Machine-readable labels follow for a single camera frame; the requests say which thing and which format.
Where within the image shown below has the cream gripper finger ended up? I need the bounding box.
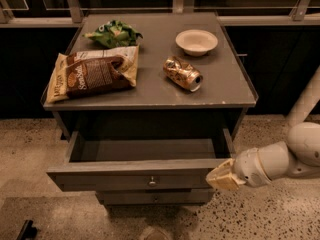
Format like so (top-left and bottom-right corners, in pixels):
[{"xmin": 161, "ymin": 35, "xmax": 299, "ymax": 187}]
[{"xmin": 206, "ymin": 158, "xmax": 245, "ymax": 190}]

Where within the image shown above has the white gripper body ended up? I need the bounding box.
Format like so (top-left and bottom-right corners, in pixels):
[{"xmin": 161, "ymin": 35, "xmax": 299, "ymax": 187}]
[{"xmin": 233, "ymin": 148, "xmax": 271, "ymax": 187}]

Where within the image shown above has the grey top drawer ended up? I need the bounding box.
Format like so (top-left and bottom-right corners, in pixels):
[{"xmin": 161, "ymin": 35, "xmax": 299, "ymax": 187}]
[{"xmin": 47, "ymin": 129, "xmax": 234, "ymax": 191}]

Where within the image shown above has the grey drawer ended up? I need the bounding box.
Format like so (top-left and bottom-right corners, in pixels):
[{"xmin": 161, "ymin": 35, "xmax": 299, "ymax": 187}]
[
  {"xmin": 47, "ymin": 129, "xmax": 234, "ymax": 191},
  {"xmin": 96, "ymin": 189, "xmax": 213, "ymax": 206}
]

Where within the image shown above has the round robot base foot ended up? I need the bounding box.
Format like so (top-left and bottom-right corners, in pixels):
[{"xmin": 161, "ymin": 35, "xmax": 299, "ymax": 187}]
[{"xmin": 139, "ymin": 227, "xmax": 170, "ymax": 240}]

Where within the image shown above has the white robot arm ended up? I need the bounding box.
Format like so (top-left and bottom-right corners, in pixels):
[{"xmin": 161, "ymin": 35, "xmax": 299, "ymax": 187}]
[{"xmin": 206, "ymin": 67, "xmax": 320, "ymax": 190}]

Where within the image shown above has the grey drawer cabinet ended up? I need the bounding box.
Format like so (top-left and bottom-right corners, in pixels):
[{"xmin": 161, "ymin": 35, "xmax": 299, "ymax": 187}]
[{"xmin": 40, "ymin": 11, "xmax": 259, "ymax": 208}]

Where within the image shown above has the grey bottom drawer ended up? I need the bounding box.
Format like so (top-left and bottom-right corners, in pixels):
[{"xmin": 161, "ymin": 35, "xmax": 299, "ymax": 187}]
[{"xmin": 96, "ymin": 189, "xmax": 213, "ymax": 206}]

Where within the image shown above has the crushed orange soda can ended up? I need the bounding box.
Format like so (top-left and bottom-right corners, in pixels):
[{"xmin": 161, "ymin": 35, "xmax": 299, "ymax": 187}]
[{"xmin": 163, "ymin": 56, "xmax": 203, "ymax": 92}]

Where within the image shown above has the white ceramic bowl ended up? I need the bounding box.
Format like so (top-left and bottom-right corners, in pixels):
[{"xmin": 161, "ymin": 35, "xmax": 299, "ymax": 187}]
[{"xmin": 175, "ymin": 29, "xmax": 218, "ymax": 57}]

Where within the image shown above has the brown sea salt chip bag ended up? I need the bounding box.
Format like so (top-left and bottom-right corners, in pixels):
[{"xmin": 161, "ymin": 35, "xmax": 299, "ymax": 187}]
[{"xmin": 46, "ymin": 46, "xmax": 139, "ymax": 103}]

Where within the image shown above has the green crumpled chip bag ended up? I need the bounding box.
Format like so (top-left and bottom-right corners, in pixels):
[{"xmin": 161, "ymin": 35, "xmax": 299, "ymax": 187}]
[{"xmin": 84, "ymin": 20, "xmax": 143, "ymax": 49}]

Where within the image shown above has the black object on floor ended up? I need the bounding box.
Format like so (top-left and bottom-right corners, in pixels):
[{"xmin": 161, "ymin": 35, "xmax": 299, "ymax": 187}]
[{"xmin": 16, "ymin": 220, "xmax": 38, "ymax": 240}]

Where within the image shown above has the metal railing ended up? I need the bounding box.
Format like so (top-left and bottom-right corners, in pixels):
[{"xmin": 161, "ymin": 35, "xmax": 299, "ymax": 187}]
[{"xmin": 0, "ymin": 0, "xmax": 320, "ymax": 27}]

